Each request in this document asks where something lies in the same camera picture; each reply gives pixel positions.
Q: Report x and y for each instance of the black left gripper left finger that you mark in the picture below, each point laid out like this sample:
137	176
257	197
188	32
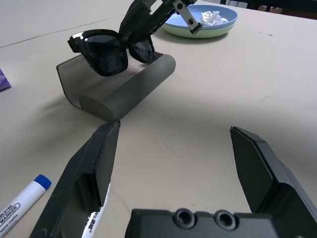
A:
84	173

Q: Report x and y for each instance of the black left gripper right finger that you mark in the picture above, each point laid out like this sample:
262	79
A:
260	173

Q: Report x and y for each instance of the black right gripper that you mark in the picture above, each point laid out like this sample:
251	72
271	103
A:
189	18

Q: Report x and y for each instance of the white marker with black tip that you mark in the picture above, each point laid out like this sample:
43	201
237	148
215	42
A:
92	223

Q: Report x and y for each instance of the black sunglasses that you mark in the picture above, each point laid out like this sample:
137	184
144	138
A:
106	54

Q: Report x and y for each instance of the white tissue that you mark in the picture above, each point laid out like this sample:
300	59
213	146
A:
210	18

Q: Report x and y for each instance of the grey glasses case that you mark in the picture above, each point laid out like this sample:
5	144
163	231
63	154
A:
138	84

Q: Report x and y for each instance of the blue plate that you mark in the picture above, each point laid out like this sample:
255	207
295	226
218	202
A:
230	13

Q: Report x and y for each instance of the green plate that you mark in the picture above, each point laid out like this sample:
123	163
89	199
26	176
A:
213	32

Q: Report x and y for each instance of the white marker with blue cap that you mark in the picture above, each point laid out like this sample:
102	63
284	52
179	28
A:
22	205

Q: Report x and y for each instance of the purple tissue box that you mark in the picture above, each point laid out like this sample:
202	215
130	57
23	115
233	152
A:
3	79

